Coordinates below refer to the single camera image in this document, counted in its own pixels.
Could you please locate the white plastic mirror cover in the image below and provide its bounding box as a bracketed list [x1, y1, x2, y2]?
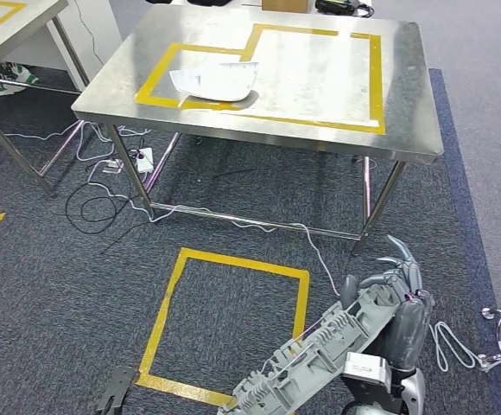
[169, 61, 260, 103]

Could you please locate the steel table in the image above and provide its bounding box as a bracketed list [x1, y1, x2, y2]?
[0, 0, 91, 199]

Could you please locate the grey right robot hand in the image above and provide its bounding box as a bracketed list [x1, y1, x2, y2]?
[339, 234, 436, 373]

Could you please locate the thin black cabinet cable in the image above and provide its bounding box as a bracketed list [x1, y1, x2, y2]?
[74, 0, 104, 67]

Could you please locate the brown cardboard box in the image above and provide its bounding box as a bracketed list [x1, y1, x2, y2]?
[261, 0, 310, 14]

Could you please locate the black coiled floor cable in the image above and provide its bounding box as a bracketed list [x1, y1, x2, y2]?
[65, 182, 134, 236]

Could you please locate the metal floor rail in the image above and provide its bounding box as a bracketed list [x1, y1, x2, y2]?
[149, 201, 364, 240]

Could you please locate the yellow floor tape square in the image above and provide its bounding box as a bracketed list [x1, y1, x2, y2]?
[136, 247, 311, 409]

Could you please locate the steel workbench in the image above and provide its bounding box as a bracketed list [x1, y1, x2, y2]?
[70, 5, 444, 257]

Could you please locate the yellow tape on workbench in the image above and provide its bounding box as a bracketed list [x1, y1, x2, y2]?
[134, 22, 386, 137]

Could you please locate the white cabinet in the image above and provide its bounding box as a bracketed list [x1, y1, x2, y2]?
[6, 0, 124, 93]

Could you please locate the black controller with cable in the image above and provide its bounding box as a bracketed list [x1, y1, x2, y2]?
[315, 0, 375, 19]

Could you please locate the grey plastic hubcap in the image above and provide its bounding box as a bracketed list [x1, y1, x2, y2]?
[215, 284, 402, 415]

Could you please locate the white bag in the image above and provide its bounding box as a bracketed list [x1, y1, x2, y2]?
[0, 61, 40, 98]

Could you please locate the white floor cable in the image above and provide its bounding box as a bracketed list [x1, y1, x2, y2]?
[0, 120, 342, 297]
[428, 320, 485, 374]

